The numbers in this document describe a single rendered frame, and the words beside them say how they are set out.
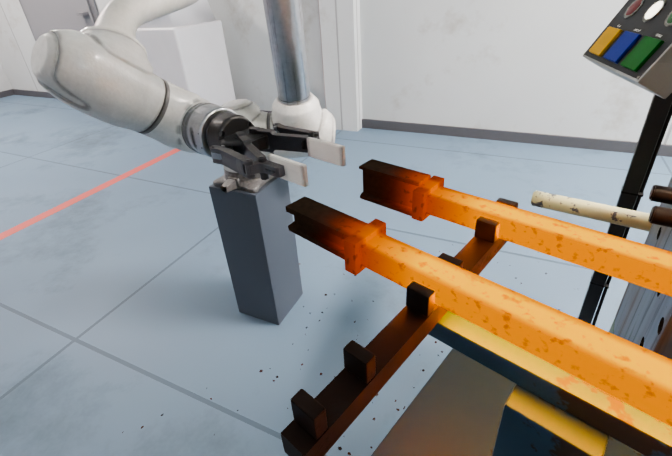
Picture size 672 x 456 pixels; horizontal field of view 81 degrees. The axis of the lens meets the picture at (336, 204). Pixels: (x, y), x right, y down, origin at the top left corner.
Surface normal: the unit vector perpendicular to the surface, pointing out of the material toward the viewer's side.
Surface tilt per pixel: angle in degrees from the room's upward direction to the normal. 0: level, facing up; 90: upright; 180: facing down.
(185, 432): 0
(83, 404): 0
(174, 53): 90
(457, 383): 0
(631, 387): 90
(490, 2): 90
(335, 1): 90
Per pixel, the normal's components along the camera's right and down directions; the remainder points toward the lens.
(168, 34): -0.37, 0.48
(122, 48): 0.75, -0.40
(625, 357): -0.06, -0.87
